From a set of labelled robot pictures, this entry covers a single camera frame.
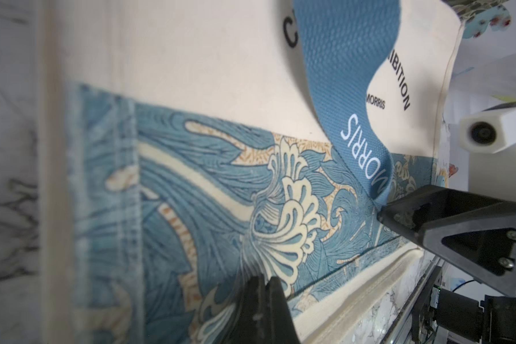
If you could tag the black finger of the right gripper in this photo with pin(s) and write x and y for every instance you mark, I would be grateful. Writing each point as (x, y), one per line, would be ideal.
(476, 234)

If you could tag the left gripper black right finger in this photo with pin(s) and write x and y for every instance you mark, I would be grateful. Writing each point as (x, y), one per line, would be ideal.
(279, 327)

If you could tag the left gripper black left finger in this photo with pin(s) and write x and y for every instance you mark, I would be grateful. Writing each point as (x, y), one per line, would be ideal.
(249, 323)

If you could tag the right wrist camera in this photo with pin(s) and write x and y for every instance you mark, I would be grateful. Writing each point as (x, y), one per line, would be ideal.
(490, 139)

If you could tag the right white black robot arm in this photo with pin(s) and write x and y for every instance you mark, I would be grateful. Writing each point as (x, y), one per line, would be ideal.
(492, 320)

